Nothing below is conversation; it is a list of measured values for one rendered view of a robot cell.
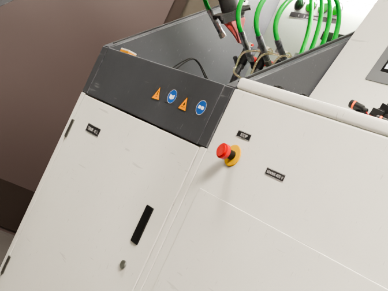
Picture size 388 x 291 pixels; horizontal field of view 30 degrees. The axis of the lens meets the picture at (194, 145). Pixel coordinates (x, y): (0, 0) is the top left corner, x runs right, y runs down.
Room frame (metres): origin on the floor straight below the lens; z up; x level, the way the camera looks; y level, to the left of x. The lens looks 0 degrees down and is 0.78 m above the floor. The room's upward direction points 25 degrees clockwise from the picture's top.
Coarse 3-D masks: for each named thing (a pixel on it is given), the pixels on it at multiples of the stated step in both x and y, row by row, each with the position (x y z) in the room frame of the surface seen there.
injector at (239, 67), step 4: (252, 48) 2.16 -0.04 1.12; (236, 56) 2.14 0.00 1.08; (244, 56) 2.15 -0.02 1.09; (236, 60) 2.14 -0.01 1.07; (240, 60) 2.15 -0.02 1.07; (244, 60) 2.15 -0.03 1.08; (240, 64) 2.15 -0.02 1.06; (244, 64) 2.15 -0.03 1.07; (236, 68) 2.16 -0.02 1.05; (240, 68) 2.16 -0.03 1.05; (236, 72) 2.15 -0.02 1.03; (232, 76) 2.16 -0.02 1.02; (236, 76) 2.15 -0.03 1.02; (232, 80) 2.15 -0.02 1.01
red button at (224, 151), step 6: (222, 144) 1.63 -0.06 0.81; (222, 150) 1.62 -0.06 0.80; (228, 150) 1.61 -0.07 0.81; (234, 150) 1.65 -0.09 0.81; (240, 150) 1.63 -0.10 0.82; (222, 156) 1.62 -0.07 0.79; (228, 156) 1.63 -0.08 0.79; (234, 156) 1.64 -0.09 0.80; (228, 162) 1.65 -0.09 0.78; (234, 162) 1.63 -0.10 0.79
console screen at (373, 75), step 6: (384, 54) 1.77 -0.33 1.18; (378, 60) 1.78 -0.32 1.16; (384, 60) 1.76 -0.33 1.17; (378, 66) 1.76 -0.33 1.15; (384, 66) 1.75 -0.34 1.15; (372, 72) 1.76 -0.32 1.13; (378, 72) 1.75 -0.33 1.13; (384, 72) 1.74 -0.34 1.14; (366, 78) 1.77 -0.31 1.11; (372, 78) 1.75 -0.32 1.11; (378, 78) 1.74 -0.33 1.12; (384, 78) 1.73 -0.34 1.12
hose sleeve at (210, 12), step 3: (210, 9) 2.19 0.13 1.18; (207, 12) 2.20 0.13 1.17; (210, 12) 2.19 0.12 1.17; (213, 12) 2.20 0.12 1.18; (210, 15) 2.20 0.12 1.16; (210, 18) 2.21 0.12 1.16; (213, 21) 2.20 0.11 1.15; (216, 21) 2.20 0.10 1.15; (216, 24) 2.20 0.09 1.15; (219, 24) 2.21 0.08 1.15; (216, 27) 2.21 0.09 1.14; (219, 27) 2.20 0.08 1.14; (219, 30) 2.21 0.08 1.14; (222, 30) 2.21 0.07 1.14; (219, 33) 2.21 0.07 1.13
